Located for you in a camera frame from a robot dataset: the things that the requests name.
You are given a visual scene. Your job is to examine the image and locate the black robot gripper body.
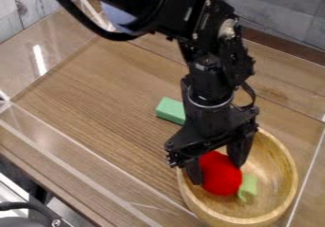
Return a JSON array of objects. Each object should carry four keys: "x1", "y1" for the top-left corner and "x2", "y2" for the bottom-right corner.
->
[{"x1": 163, "y1": 77, "x2": 259, "y2": 168}]

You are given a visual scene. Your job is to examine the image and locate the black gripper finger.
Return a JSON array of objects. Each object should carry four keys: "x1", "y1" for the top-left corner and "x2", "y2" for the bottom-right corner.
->
[
  {"x1": 226, "y1": 130, "x2": 257, "y2": 168},
  {"x1": 186, "y1": 158, "x2": 203, "y2": 185}
]

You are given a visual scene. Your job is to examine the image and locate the red plush strawberry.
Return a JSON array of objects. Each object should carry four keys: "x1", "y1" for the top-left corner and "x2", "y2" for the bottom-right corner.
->
[{"x1": 199, "y1": 151, "x2": 258, "y2": 201}]

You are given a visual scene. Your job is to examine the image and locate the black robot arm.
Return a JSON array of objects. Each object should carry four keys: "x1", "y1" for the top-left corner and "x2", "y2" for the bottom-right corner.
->
[{"x1": 56, "y1": 0, "x2": 259, "y2": 185}]

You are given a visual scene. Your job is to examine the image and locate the wooden bowl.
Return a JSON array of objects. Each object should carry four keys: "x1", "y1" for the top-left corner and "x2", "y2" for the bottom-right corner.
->
[{"x1": 176, "y1": 129, "x2": 298, "y2": 227}]

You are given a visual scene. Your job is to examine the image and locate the green foam block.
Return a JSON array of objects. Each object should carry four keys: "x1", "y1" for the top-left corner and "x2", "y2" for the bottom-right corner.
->
[{"x1": 155, "y1": 97, "x2": 186, "y2": 125}]

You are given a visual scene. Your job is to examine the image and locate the clear acrylic enclosure wall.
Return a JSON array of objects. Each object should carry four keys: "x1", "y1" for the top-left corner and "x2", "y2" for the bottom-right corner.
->
[{"x1": 0, "y1": 102, "x2": 206, "y2": 227}]

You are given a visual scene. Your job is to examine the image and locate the black metal mount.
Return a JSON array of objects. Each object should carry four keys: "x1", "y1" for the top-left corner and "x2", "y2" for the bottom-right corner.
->
[{"x1": 28, "y1": 196, "x2": 64, "y2": 227}]

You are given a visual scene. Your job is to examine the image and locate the clear acrylic corner bracket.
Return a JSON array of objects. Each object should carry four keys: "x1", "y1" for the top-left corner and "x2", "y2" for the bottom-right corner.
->
[{"x1": 79, "y1": 0, "x2": 116, "y2": 32}]

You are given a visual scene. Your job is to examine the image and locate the black cable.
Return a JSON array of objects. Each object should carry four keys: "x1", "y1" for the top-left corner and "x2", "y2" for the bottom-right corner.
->
[{"x1": 0, "y1": 201, "x2": 56, "y2": 227}]

